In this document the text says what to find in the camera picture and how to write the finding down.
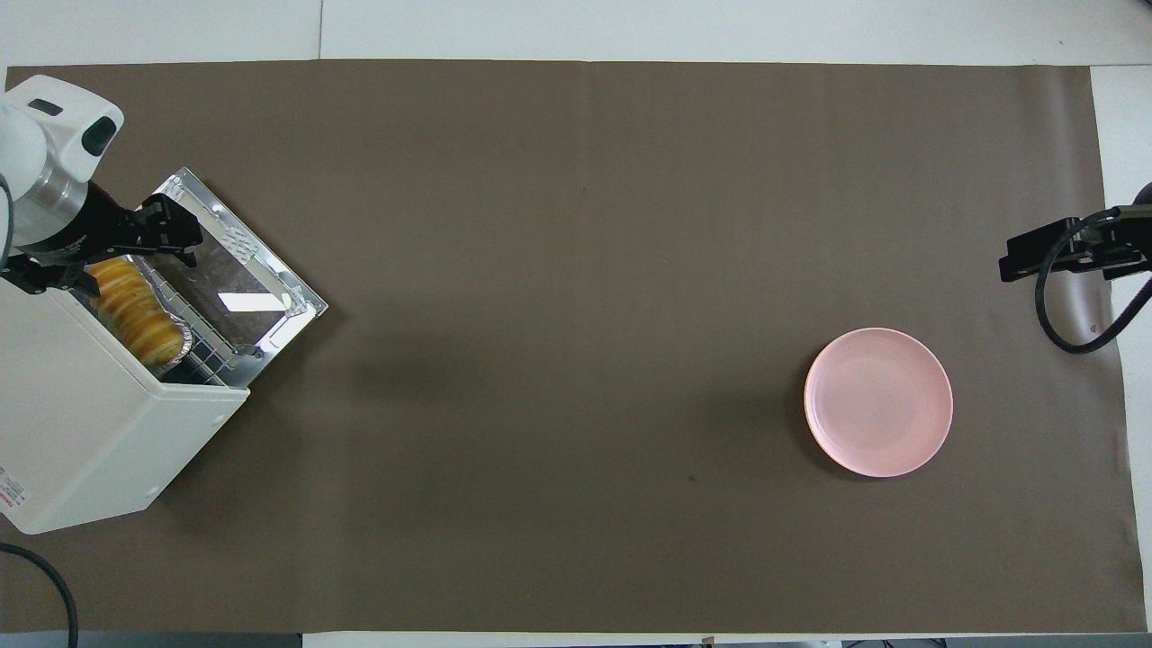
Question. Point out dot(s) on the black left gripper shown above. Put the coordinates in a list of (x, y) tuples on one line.
[(108, 234)]

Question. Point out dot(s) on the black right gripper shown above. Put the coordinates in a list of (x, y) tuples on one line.
[(1125, 234)]

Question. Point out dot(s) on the yellow sliced bread loaf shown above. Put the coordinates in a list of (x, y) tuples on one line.
[(135, 310)]

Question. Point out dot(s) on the aluminium foil tray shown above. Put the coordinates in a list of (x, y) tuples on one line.
[(180, 317)]

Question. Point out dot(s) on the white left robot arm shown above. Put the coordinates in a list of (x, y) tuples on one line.
[(36, 135)]

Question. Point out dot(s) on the cream toaster oven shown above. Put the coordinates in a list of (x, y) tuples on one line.
[(90, 432)]

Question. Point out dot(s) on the pink round plate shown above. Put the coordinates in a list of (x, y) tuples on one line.
[(877, 402)]

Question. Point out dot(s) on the brown table mat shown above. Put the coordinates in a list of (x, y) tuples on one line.
[(585, 405)]

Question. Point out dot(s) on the glass oven door metal frame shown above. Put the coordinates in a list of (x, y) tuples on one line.
[(229, 238)]

